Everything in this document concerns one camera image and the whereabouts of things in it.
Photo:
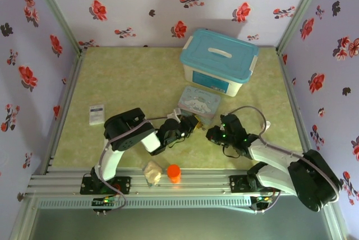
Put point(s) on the beige crumpled paper ball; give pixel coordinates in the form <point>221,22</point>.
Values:
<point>152,173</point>

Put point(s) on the aluminium frame rail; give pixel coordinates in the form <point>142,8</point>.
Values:
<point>196,181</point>

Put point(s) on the white storage box blue lid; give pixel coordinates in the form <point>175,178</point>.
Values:
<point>216,55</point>

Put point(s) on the orange plastic cup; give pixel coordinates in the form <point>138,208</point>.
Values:
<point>174,173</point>

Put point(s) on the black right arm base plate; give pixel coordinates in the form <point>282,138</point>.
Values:
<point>238,184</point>

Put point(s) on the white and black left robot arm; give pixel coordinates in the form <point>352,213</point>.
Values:
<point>112,164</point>

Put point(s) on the small white card packet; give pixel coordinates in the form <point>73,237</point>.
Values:
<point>96,115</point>

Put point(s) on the aluminium frame corner post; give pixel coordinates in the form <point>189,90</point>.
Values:
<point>56,13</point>
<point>303,10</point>

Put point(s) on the brass padlock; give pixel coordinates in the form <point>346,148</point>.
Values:
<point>200,126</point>

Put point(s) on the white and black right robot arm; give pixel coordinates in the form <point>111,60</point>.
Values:
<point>269,150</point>

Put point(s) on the blue cartoon dog tin box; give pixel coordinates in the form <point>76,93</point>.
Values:
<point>200,104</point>

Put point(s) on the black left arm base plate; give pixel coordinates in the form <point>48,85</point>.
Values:
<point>123,185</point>

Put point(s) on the small white bottle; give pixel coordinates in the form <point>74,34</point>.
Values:
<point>268,124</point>

